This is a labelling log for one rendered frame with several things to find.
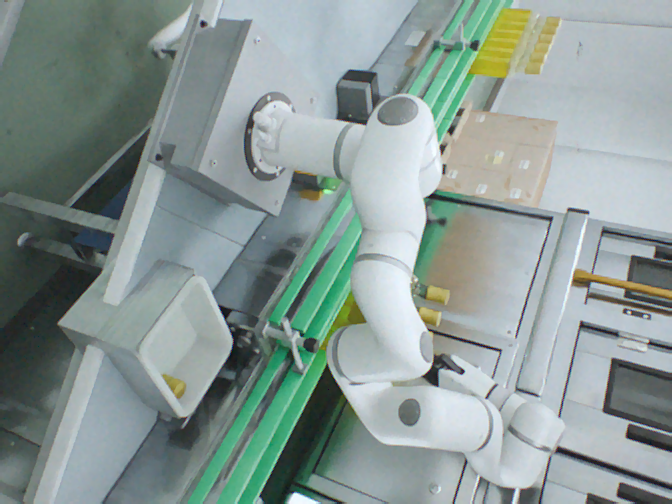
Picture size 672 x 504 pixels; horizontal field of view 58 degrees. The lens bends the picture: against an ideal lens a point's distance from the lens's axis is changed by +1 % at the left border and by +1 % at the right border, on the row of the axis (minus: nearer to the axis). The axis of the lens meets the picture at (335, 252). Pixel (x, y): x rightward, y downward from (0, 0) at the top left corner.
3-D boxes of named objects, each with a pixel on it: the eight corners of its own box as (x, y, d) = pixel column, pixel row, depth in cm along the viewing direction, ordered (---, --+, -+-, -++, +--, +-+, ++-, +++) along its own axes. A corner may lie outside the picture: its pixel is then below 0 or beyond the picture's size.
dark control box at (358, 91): (338, 112, 156) (368, 116, 153) (334, 85, 151) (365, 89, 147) (351, 94, 161) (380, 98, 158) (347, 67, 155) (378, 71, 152)
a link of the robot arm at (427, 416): (490, 342, 92) (416, 349, 103) (394, 309, 79) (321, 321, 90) (489, 454, 86) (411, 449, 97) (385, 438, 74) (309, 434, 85)
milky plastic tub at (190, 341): (147, 407, 109) (186, 423, 106) (94, 338, 93) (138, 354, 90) (199, 332, 119) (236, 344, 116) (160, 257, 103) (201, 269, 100)
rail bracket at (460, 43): (431, 49, 174) (477, 54, 169) (430, 25, 169) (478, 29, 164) (435, 42, 177) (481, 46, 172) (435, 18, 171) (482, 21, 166)
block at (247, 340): (235, 350, 122) (264, 360, 119) (222, 323, 115) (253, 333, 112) (243, 336, 124) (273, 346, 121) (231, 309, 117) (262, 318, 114)
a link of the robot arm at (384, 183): (358, 280, 91) (328, 220, 78) (393, 157, 102) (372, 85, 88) (419, 287, 87) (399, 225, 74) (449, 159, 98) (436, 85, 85)
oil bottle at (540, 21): (473, 28, 211) (557, 35, 200) (474, 12, 207) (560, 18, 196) (478, 20, 214) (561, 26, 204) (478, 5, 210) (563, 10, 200)
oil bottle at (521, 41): (458, 54, 201) (546, 62, 191) (459, 38, 197) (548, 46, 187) (463, 45, 204) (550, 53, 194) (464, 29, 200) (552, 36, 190)
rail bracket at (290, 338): (267, 365, 120) (322, 384, 116) (246, 315, 108) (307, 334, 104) (274, 353, 122) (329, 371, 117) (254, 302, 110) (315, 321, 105)
